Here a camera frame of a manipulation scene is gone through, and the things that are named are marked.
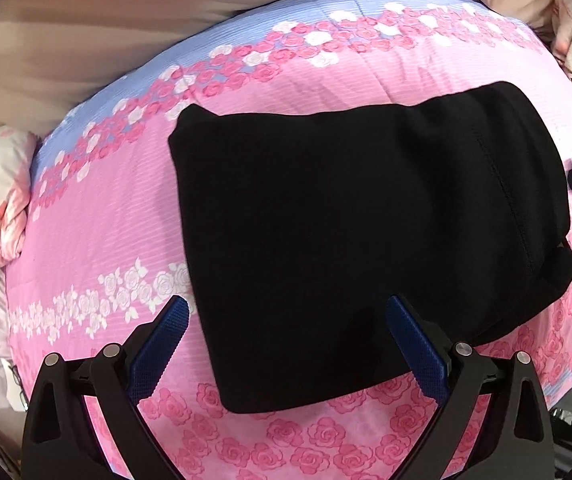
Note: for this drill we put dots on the black pants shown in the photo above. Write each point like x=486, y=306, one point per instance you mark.
x=298, y=229

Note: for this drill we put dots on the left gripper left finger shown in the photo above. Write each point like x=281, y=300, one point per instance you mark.
x=59, y=441

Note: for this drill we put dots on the pink rose floral quilt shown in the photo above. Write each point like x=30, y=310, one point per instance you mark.
x=103, y=250

